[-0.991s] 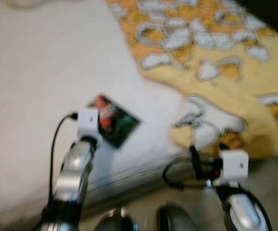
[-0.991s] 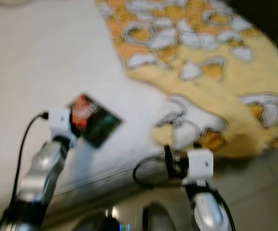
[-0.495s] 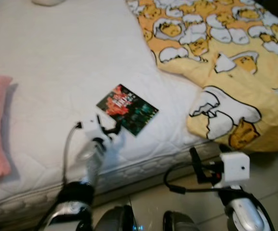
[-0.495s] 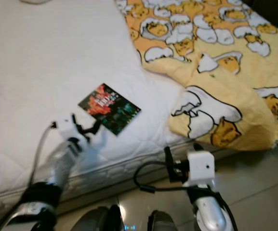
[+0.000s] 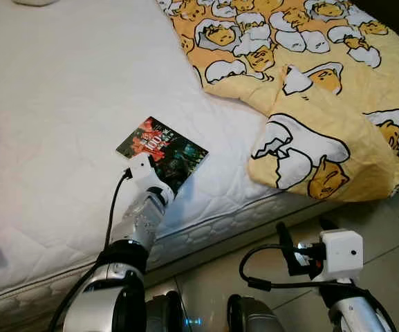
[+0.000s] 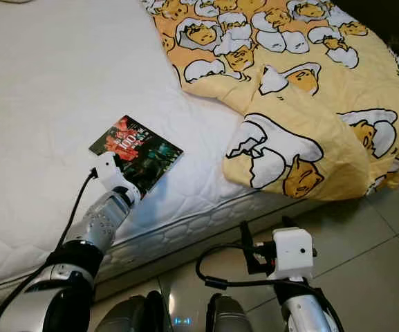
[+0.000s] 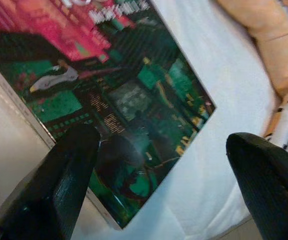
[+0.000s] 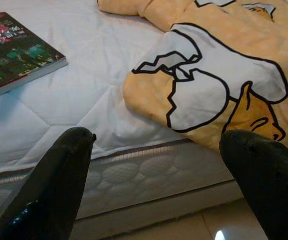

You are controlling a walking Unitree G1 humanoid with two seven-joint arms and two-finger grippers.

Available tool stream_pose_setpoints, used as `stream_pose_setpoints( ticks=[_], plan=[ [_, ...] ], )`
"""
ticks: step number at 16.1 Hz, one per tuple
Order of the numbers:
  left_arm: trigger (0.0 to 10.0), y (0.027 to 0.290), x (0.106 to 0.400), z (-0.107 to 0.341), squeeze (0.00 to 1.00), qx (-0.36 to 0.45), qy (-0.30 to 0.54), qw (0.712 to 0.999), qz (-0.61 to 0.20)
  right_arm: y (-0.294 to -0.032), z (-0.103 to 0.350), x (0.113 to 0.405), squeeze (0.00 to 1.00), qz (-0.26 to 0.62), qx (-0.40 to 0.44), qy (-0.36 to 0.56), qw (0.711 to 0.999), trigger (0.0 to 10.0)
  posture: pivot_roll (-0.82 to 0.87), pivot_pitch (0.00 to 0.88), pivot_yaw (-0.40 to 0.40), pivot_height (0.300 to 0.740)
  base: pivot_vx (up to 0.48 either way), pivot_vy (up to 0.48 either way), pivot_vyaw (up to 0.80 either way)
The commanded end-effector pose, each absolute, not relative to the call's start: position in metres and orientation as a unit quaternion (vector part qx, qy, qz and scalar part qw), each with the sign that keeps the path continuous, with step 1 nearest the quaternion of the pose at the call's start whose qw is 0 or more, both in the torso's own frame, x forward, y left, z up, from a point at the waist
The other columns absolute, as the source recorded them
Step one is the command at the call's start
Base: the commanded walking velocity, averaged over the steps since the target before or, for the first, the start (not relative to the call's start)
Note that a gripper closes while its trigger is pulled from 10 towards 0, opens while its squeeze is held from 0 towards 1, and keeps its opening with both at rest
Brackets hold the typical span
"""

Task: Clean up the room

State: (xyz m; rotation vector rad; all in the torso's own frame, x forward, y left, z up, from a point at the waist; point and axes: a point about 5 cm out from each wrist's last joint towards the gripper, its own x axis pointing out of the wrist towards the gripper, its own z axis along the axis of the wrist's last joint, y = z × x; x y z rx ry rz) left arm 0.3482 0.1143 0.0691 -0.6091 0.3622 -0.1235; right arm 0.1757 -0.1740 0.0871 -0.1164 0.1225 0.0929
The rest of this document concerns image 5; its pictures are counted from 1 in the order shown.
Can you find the dark red-printed book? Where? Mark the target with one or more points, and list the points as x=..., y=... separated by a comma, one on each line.
x=158, y=142

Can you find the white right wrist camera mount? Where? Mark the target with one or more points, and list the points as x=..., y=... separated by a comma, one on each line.
x=341, y=252

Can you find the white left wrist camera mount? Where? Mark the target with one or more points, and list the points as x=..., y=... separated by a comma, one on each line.
x=144, y=173

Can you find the white quilted mattress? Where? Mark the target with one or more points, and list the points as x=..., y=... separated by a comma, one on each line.
x=68, y=90

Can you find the grey right robot leg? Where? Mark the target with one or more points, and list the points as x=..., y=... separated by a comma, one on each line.
x=254, y=319

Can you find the grey robot leg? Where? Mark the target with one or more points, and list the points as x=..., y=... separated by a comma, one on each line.
x=254, y=319
x=164, y=315

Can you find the grey left robot leg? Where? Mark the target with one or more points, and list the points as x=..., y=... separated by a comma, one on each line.
x=164, y=315

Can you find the yellow egg cartoon blanket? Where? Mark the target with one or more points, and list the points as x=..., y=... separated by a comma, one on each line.
x=303, y=83

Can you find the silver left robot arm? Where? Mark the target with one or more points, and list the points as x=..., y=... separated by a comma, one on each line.
x=140, y=221

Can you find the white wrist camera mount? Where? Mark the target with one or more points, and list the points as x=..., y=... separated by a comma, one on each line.
x=341, y=252
x=144, y=173

